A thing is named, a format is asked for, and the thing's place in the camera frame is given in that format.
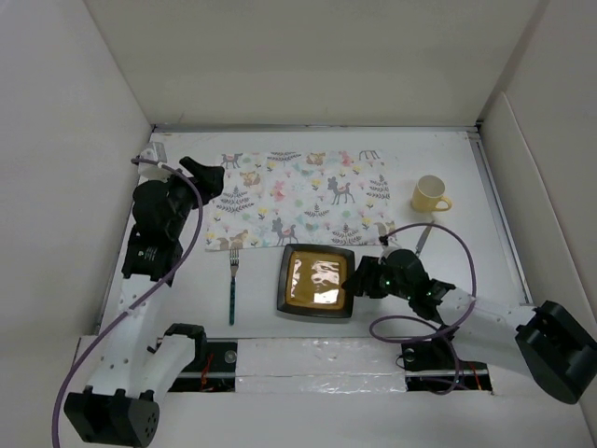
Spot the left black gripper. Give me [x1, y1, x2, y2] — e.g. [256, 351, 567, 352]
[153, 158, 222, 238]

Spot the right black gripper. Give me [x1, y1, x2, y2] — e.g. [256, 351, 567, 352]
[340, 255, 412, 301]

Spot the square black yellow plate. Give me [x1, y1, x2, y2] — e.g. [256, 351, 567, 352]
[276, 244, 355, 319]

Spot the yellow ceramic mug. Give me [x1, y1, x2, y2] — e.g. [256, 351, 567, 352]
[410, 175, 452, 213]

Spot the animal print cloth placemat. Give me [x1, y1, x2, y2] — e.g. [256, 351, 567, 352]
[204, 150, 396, 252]

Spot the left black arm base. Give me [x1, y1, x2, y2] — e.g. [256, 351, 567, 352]
[169, 339, 238, 393]

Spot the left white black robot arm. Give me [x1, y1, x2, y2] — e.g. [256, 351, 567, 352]
[52, 157, 225, 447]

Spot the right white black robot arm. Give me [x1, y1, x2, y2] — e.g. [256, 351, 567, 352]
[342, 249, 596, 404]

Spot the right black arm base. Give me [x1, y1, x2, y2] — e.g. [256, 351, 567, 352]
[395, 341, 493, 395]

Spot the knife with blue handle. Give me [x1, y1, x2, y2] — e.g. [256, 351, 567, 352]
[415, 226, 433, 257]

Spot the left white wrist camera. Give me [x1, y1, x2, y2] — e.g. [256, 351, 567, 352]
[137, 142, 168, 180]

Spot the fork with teal handle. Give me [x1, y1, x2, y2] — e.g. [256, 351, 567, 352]
[229, 248, 240, 326]

